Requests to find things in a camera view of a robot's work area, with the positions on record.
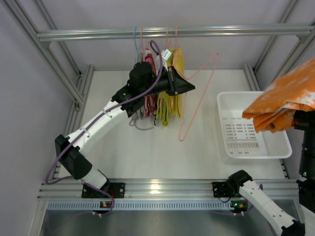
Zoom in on aluminium hanging rail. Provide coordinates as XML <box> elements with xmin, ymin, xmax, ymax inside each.
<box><xmin>36</xmin><ymin>23</ymin><xmax>315</xmax><ymax>42</ymax></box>

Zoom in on blue hanger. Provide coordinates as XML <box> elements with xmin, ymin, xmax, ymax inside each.
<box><xmin>133</xmin><ymin>26</ymin><xmax>143</xmax><ymax>63</ymax></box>

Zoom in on yellow-green trousers left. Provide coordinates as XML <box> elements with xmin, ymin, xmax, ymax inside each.
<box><xmin>156</xmin><ymin>48</ymin><xmax>175</xmax><ymax>126</ymax></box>

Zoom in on orange trousers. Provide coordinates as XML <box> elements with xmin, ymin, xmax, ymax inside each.
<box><xmin>242</xmin><ymin>59</ymin><xmax>315</xmax><ymax>133</ymax></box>

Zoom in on slotted grey cable duct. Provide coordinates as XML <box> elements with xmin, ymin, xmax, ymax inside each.
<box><xmin>47</xmin><ymin>200</ymin><xmax>234</xmax><ymax>210</ymax></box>

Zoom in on white plastic basket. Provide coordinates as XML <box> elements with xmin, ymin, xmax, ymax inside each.
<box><xmin>216</xmin><ymin>91</ymin><xmax>292</xmax><ymax>164</ymax></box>

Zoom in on pink camouflage trousers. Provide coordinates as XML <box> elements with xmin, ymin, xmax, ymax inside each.
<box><xmin>144</xmin><ymin>47</ymin><xmax>158</xmax><ymax>118</ymax></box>

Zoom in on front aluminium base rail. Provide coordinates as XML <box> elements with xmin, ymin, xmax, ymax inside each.
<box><xmin>37</xmin><ymin>179</ymin><xmax>298</xmax><ymax>200</ymax></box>

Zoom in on yellow trousers right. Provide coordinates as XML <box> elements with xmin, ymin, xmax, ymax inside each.
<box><xmin>167</xmin><ymin>48</ymin><xmax>185</xmax><ymax>118</ymax></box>

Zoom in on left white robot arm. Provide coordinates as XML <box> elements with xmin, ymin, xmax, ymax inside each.
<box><xmin>55</xmin><ymin>62</ymin><xmax>195</xmax><ymax>194</ymax></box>

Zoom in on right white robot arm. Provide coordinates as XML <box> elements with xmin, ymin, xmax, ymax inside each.
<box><xmin>226</xmin><ymin>111</ymin><xmax>315</xmax><ymax>236</ymax></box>

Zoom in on pink hanger of orange trousers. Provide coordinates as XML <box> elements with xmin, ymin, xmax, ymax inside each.
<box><xmin>175</xmin><ymin>52</ymin><xmax>221</xmax><ymax>142</ymax></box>

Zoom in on grey trousers with drawstring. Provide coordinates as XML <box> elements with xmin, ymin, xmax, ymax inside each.
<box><xmin>129</xmin><ymin>52</ymin><xmax>154</xmax><ymax>131</ymax></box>

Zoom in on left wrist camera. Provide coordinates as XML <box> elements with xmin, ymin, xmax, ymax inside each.
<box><xmin>161</xmin><ymin>49</ymin><xmax>172</xmax><ymax>71</ymax></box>

